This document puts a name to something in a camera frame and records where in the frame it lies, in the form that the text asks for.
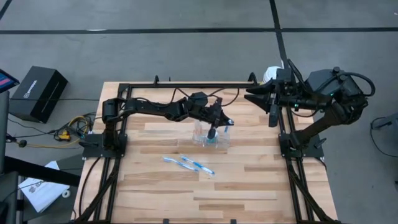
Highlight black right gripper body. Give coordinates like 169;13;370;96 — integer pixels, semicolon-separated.
269;81;298;128

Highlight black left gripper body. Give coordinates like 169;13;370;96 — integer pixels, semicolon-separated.
203;98;226;124

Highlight clear acrylic organizer box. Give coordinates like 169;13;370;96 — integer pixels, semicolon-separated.
192;120;231;149

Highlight blue white toothbrush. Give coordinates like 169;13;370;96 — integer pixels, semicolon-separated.
162;156;200;172
180;154;216;177

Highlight white disinfectant wipes canister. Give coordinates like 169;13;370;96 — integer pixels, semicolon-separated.
262;65;282;85

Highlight black cardboard box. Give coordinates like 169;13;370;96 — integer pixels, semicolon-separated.
8;65;68;124

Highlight white paper sheets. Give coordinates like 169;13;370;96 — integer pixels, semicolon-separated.
17;161;71;214

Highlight computer monitor blue screen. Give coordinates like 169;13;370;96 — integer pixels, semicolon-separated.
0;68;20;94

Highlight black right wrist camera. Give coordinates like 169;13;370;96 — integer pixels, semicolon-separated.
275;67;293;83

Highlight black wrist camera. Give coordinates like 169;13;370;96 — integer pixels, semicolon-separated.
188;91;208;106
275;67;293;83

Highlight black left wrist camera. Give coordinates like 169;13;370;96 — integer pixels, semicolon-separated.
188;91;208;106

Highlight black aluminium rig frame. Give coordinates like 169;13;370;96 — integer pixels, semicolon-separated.
73;75;341;224

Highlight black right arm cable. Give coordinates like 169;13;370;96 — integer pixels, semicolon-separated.
340;72;376;97

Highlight black floor cable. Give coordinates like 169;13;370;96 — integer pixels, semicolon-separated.
369;116;398;158

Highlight yellow cable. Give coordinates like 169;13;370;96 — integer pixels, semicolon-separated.
26;114;91;149

